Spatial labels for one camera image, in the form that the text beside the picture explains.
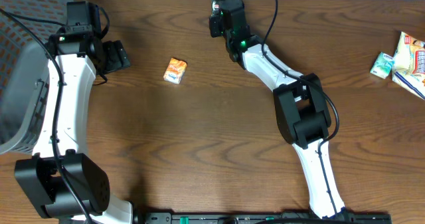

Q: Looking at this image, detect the grey plastic shopping basket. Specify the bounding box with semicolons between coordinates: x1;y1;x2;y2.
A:
1;0;72;154

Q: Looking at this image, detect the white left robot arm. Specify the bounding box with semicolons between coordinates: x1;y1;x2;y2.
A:
15;1;139;223

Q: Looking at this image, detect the teal tissue pack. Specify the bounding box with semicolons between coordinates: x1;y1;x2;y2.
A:
370;53;394;79

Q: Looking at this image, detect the yellow snack bag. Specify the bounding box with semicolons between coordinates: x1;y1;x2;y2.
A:
392;32;424;100

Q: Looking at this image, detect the orange tissue pack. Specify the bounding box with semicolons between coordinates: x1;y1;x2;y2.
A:
163;58;187;84

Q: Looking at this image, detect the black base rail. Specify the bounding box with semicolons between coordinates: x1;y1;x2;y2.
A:
133;210;392;224

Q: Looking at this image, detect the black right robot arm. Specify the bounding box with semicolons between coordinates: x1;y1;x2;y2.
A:
209;0;345;219

